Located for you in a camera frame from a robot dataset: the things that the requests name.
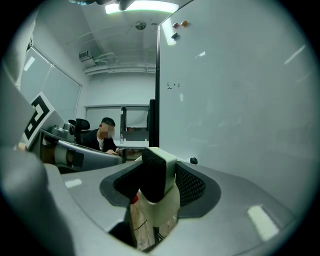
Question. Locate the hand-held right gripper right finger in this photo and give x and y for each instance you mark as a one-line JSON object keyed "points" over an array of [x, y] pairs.
{"points": [[225, 212]]}

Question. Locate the dark framed window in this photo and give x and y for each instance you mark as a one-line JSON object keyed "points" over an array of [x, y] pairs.
{"points": [[110, 116]]}

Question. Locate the white plastic box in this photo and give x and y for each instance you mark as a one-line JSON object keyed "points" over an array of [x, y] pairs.
{"points": [[162, 212]]}

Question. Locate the orange magnet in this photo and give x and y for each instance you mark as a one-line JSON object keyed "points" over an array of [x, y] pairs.
{"points": [[184, 23]]}

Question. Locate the ceiling light panel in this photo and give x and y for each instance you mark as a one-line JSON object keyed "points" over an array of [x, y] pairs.
{"points": [[142, 7]]}

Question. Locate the ceiling air conditioner unit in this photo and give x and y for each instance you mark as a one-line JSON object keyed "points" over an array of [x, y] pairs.
{"points": [[85, 55]]}

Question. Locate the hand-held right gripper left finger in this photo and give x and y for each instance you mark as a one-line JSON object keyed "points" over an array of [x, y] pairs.
{"points": [[87, 200]]}

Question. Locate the black and white whiteboard eraser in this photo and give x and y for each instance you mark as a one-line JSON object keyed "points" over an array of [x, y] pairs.
{"points": [[155, 175]]}

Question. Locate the clear water bottle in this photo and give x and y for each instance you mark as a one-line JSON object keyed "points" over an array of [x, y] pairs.
{"points": [[121, 139]]}

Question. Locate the black chair with headrest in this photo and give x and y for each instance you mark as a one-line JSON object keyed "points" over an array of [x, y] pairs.
{"points": [[82, 127]]}

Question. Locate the large whiteboard on stand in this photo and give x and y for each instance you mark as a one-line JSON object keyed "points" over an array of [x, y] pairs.
{"points": [[157, 87]]}

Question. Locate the white marker with black cap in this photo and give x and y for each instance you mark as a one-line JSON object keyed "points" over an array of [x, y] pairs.
{"points": [[193, 160]]}

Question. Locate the long white desk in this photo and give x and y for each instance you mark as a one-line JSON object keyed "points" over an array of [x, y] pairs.
{"points": [[132, 144]]}

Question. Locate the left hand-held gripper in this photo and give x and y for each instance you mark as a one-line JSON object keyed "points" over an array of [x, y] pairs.
{"points": [[37, 117]]}

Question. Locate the black magnet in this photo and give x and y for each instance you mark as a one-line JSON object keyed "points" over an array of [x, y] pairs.
{"points": [[174, 35]]}

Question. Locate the dark red magnet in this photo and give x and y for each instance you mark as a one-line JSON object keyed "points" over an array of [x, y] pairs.
{"points": [[175, 24]]}

